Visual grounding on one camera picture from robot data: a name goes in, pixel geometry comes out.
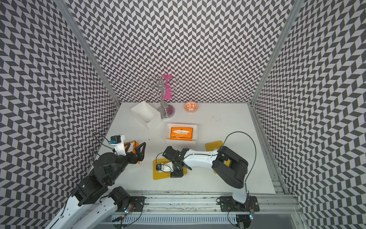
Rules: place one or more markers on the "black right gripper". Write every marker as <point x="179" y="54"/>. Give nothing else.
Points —
<point x="177" y="174"/>

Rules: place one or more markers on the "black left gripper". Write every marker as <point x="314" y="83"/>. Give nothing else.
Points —
<point x="134" y="160"/>

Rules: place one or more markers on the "yellow wooden lid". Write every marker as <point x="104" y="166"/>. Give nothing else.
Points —
<point x="218" y="148"/>
<point x="158" y="175"/>

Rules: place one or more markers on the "white plastic box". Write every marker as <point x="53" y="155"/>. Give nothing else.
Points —
<point x="146" y="115"/>
<point x="180" y="142"/>

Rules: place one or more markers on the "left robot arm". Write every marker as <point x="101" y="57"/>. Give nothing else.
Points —
<point x="91" y="201"/>

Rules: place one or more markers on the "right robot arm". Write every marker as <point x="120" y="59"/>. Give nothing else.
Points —
<point x="236" y="177"/>

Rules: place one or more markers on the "chrome jewelry stand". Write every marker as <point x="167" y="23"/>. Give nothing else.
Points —
<point x="164" y="85"/>

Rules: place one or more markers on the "orange patterned ceramic bowl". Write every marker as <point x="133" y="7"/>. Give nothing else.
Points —
<point x="191" y="107"/>

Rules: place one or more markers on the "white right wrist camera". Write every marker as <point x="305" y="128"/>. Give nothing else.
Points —
<point x="163" y="168"/>

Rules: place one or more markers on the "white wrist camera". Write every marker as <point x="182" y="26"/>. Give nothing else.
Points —
<point x="117" y="141"/>
<point x="163" y="168"/>

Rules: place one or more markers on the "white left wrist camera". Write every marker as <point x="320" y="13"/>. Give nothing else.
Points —
<point x="117" y="141"/>

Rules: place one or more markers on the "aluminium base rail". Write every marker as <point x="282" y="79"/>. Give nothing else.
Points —
<point x="194" y="208"/>

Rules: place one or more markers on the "aluminium corner post left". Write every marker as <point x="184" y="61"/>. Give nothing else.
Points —
<point x="64" y="10"/>

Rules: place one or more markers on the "aluminium corner post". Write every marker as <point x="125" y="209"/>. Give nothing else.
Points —
<point x="64" y="10"/>
<point x="278" y="47"/>

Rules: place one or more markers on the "aluminium corner post right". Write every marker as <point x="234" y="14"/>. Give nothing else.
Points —
<point x="278" y="47"/>

